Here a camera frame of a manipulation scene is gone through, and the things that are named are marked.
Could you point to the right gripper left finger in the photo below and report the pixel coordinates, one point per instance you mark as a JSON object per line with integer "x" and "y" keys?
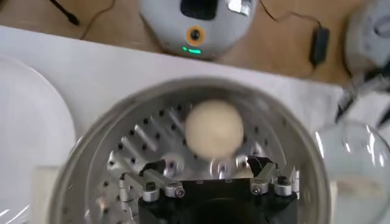
{"x": 158, "y": 181}

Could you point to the cream steamed baozi bun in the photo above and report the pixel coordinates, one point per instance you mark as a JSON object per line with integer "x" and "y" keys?
{"x": 213, "y": 129}

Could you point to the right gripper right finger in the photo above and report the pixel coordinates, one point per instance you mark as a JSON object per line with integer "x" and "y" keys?
{"x": 265, "y": 176}

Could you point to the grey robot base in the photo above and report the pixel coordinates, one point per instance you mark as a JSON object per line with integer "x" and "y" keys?
{"x": 170, "y": 27}

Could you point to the round glass pot lid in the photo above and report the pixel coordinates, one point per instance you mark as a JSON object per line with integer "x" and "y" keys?
{"x": 353, "y": 170}

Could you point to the stainless perforated steamer basket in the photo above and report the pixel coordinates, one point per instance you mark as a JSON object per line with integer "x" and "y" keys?
{"x": 143, "y": 143}

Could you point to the black floor power adapter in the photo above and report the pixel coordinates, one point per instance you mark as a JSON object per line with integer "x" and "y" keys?
{"x": 319, "y": 45}

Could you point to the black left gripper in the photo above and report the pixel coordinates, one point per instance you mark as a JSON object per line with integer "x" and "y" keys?
{"x": 371, "y": 86}

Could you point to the large white round plate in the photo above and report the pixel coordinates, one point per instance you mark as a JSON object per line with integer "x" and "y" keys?
{"x": 30, "y": 137}

